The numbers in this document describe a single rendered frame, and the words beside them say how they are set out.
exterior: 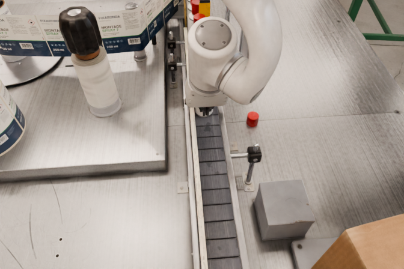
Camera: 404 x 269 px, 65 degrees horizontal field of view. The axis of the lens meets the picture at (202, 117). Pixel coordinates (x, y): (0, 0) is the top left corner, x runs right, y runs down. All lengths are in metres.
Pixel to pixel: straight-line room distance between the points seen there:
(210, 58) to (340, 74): 0.72
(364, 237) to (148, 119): 0.60
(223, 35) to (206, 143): 0.36
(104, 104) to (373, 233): 0.68
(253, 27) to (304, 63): 0.71
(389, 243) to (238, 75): 0.32
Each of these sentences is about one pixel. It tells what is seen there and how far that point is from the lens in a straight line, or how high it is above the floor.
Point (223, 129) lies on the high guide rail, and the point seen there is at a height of 0.96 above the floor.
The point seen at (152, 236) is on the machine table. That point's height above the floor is 0.83.
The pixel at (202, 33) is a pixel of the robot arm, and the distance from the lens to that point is 0.54.
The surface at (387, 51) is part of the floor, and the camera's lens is 2.94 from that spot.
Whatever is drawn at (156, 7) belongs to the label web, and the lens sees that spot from 1.09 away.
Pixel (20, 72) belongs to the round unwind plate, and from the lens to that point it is 1.15.
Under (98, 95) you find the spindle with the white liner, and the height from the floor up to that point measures 0.96.
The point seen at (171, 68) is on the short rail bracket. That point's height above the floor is 0.90.
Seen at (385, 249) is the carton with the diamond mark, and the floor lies 1.12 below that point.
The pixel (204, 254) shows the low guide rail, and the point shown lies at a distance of 0.66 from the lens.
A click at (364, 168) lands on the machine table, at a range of 0.94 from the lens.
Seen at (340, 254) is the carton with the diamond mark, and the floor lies 1.07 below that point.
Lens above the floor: 1.55
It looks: 49 degrees down
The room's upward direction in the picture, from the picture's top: straight up
